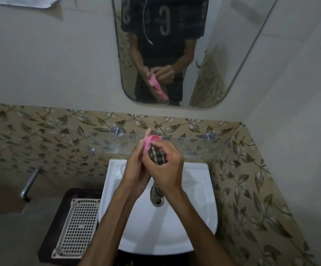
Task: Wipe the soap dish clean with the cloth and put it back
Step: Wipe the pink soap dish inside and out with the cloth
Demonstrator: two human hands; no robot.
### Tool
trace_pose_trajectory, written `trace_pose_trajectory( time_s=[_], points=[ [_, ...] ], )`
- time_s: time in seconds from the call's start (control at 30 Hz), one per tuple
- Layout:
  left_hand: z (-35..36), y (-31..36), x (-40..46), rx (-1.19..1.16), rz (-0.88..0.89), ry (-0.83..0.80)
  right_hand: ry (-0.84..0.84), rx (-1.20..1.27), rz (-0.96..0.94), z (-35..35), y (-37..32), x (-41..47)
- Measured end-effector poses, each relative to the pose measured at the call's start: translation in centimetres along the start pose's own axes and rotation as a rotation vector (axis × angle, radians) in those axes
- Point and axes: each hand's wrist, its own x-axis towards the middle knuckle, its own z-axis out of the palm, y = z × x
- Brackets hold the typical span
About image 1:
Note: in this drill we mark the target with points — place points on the person's right hand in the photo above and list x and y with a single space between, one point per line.
166 174

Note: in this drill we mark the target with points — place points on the person's left hand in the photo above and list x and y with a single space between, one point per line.
134 174

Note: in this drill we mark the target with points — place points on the checkered cleaning cloth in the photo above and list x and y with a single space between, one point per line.
156 156

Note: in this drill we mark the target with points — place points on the white wash basin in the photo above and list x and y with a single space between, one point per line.
196 196

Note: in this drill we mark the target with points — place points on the pink soap dish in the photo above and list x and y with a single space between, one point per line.
149 139

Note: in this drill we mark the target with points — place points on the person's right forearm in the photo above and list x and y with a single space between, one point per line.
202 235

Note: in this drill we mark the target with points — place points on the person's left forearm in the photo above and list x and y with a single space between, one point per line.
110 232

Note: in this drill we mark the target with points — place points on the metal sink drain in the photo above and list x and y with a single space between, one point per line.
157 202

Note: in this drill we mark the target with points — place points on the clear glass shelf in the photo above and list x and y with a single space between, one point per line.
199 148

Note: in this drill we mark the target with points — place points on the white plastic perforated basket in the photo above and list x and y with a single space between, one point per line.
77 229

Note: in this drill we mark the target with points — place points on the dark stool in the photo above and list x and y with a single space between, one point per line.
56 218

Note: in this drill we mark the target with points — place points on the torn white paper sheet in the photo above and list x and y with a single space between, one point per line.
19 1

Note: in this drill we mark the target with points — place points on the chrome shelf mount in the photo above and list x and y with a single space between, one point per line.
117 131
208 137

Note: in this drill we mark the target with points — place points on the chrome wall tap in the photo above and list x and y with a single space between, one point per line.
29 184

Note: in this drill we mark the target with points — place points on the rounded wall mirror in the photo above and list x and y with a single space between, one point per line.
232 38

